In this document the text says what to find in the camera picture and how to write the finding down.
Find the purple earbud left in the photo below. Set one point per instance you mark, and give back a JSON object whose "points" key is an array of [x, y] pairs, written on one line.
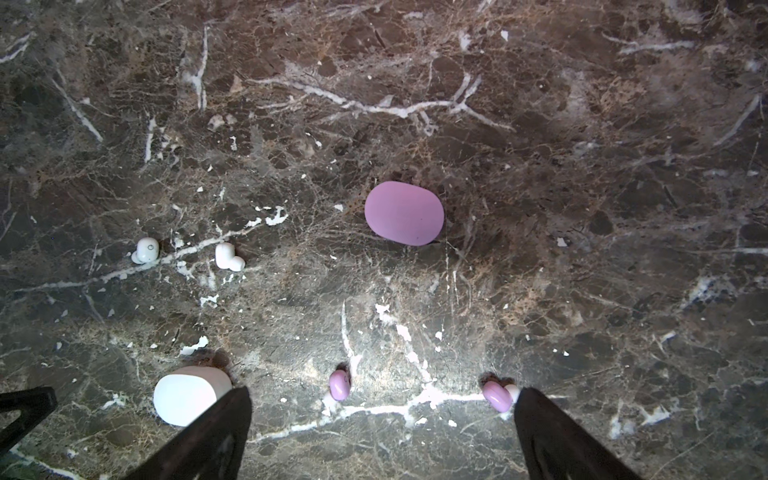
{"points": [[339, 385]]}

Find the white earbud charging case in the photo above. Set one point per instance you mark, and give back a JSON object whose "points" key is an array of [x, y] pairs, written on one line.
{"points": [[180, 397]]}

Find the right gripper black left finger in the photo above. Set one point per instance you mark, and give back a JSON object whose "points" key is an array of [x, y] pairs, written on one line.
{"points": [[211, 447]]}

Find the white earbud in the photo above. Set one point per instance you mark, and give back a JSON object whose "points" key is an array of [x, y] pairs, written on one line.
{"points": [[147, 251], [227, 259]]}

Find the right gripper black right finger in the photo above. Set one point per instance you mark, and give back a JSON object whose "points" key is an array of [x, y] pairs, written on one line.
{"points": [[554, 446]]}

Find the purple earbud charging case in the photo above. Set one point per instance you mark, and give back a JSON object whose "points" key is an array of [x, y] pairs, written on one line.
{"points": [[404, 213]]}

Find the purple earbud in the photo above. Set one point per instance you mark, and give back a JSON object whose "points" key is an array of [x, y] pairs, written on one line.
{"points": [[339, 385], [501, 397]]}

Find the purple earbud right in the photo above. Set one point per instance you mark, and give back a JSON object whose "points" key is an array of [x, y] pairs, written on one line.
{"points": [[501, 397]]}

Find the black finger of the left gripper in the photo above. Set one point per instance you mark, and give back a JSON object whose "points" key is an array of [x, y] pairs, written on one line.
{"points": [[33, 406]]}

